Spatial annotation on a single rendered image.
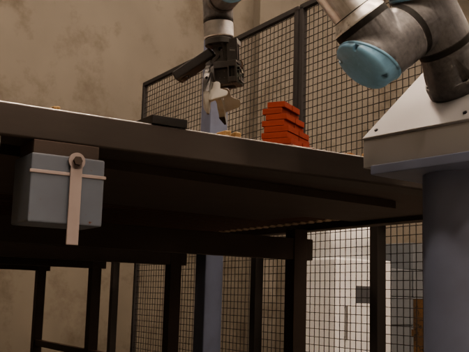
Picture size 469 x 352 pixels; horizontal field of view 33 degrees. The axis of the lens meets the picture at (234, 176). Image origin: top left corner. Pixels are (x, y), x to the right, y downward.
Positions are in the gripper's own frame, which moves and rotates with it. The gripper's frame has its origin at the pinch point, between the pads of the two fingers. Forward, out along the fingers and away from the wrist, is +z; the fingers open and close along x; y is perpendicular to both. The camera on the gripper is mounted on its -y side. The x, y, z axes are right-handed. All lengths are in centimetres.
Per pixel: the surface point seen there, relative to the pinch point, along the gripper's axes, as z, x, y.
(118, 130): 10, -51, -4
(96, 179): 20, -55, -6
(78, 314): 70, 460, -268
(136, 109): -120, 511, -228
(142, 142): 12.4, -47.2, -0.3
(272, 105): -21, 86, -4
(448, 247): 34, -27, 54
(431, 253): 35, -24, 50
